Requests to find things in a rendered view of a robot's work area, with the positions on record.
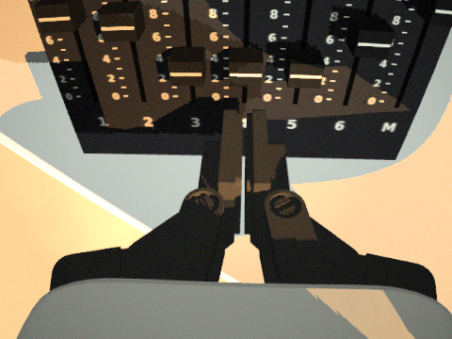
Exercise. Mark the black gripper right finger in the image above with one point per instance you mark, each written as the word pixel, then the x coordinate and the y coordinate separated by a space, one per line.
pixel 303 250

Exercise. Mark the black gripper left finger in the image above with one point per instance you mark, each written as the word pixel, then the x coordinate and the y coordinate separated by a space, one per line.
pixel 189 246

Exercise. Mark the black lighting desk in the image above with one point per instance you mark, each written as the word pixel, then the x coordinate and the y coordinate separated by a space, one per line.
pixel 138 91

